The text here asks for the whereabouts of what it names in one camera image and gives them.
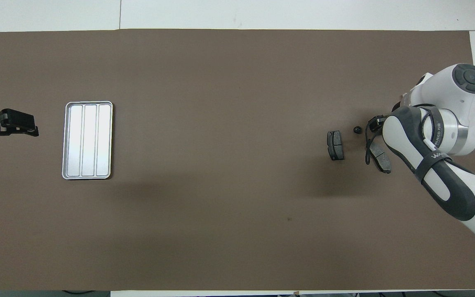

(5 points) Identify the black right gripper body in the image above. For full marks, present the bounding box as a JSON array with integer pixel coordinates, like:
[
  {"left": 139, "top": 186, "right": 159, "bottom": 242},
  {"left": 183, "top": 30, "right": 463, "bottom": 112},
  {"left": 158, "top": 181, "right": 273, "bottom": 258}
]
[{"left": 367, "top": 115, "right": 387, "bottom": 132}]

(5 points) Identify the silver metal tray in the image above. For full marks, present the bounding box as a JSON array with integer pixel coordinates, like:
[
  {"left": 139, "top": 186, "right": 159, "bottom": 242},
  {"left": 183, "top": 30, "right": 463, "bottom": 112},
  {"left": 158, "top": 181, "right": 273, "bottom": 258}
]
[{"left": 61, "top": 101, "right": 114, "bottom": 180}]

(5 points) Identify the dark grey brake pad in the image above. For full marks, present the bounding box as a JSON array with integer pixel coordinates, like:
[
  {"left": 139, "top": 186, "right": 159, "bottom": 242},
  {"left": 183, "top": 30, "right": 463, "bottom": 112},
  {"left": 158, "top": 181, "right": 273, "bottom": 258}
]
[
  {"left": 366, "top": 140, "right": 392, "bottom": 174},
  {"left": 327, "top": 130, "right": 344, "bottom": 161}
]

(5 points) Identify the brown table mat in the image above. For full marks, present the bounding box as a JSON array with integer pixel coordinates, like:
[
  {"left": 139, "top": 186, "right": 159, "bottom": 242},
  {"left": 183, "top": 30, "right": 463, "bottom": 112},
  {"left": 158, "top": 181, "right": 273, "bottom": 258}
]
[{"left": 0, "top": 29, "right": 475, "bottom": 291}]

